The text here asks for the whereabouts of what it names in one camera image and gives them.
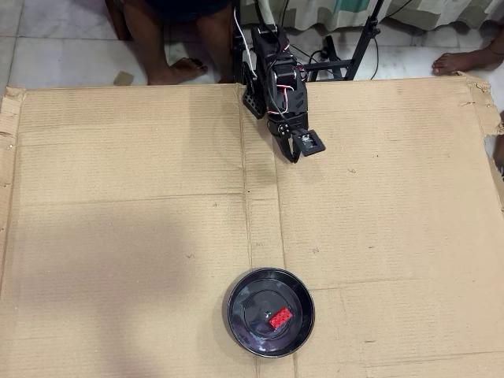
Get large brown cardboard sheet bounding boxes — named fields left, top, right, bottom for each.
left=0, top=72, right=504, bottom=378

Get red lego block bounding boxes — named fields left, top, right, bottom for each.
left=269, top=306, right=293, bottom=330

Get black metal stand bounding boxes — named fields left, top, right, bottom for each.
left=302, top=0, right=386, bottom=82

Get bare person leg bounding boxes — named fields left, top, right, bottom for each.
left=195, top=7, right=237, bottom=84
left=124, top=0, right=209, bottom=87

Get black power cable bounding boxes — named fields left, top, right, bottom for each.
left=369, top=34, right=380, bottom=80

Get dark blue shorts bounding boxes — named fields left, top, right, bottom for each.
left=144, top=0, right=230, bottom=19

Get black metal post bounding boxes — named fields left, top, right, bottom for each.
left=231, top=0, right=243, bottom=83

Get black round plastic bin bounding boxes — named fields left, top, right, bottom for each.
left=226, top=266, right=316, bottom=358

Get black camera cable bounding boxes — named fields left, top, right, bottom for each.
left=265, top=58, right=292, bottom=124

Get white cable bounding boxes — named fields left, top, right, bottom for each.
left=233, top=6, right=258, bottom=76

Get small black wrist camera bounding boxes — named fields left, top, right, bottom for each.
left=293, top=128, right=327, bottom=158

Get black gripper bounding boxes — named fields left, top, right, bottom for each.
left=267, top=111, right=309, bottom=164

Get white plastic pipe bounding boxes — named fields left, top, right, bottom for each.
left=258, top=0, right=276, bottom=27

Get brown wooden furniture leg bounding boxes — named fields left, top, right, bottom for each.
left=104, top=0, right=133, bottom=41

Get black perforated base clamp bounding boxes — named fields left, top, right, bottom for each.
left=240, top=61, right=269, bottom=120

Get bare person foot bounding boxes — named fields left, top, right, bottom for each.
left=432, top=39, right=504, bottom=76

